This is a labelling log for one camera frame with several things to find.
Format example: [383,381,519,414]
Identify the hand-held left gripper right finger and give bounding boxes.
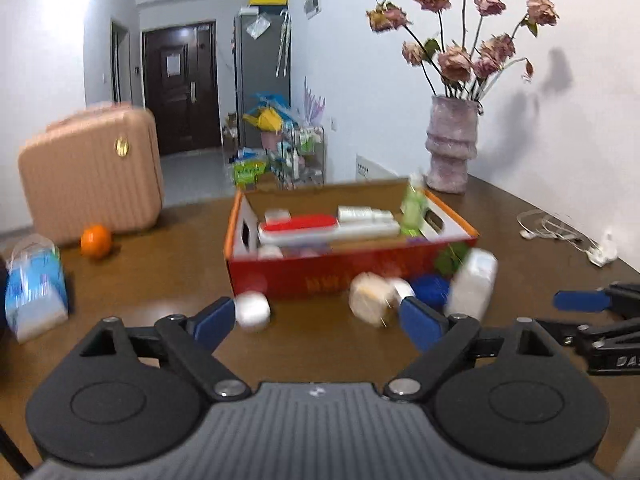
[382,296,568,404]

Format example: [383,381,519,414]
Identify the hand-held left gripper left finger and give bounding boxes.
[77,296,252,402]

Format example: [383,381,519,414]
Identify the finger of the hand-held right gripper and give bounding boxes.
[553,282,640,319]
[533,315,640,348]

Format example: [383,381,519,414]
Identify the purple blue plastic cap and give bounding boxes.
[410,274,451,311]

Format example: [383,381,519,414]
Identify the white round cap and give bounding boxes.
[234,289,272,334]

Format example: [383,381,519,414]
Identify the beige cube adapter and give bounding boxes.
[348,272,396,330]

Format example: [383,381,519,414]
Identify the white translucent plastic container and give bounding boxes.
[443,247,500,322]

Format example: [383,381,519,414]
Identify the red cardboard box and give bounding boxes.
[223,175,480,301]

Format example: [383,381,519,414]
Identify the green tube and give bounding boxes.
[399,172,426,239]

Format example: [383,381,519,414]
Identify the red and white lint brush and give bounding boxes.
[257,213,401,247]

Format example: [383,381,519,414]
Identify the crumpled white tissue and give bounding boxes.
[585,232,620,267]

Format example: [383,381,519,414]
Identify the orange fruit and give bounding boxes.
[79,224,113,260]

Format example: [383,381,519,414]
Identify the green white package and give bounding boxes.
[232,148,271,187]

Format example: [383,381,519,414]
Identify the white flat board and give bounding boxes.
[355,153,401,181]

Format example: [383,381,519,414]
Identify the pink grey ceramic vase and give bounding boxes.
[424,94,485,195]

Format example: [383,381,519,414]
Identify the blue white tissue pack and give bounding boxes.
[3,238,70,345]

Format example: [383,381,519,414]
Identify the metal storage rack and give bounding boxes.
[272,124,326,191]

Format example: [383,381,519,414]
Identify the pink suitcase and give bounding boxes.
[18,101,165,247]

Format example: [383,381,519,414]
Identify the yellow watering can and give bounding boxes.
[242,107,284,132]

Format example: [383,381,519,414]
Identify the dark brown entrance door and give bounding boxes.
[142,20,221,156]

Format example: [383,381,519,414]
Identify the purple decorative plant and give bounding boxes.
[302,77,329,126]

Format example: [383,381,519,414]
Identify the grey refrigerator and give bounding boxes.
[233,8,292,149]

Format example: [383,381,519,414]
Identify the bunch of dried roses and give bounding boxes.
[365,0,560,101]

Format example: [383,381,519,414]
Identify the grey interior door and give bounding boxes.
[110,19,132,106]

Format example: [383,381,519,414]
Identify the white hanging bundle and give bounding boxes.
[276,9,292,79]

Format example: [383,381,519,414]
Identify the clear plastic bag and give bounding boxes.
[247,12,274,41]

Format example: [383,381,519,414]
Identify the white cable with charger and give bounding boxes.
[517,209,601,256]

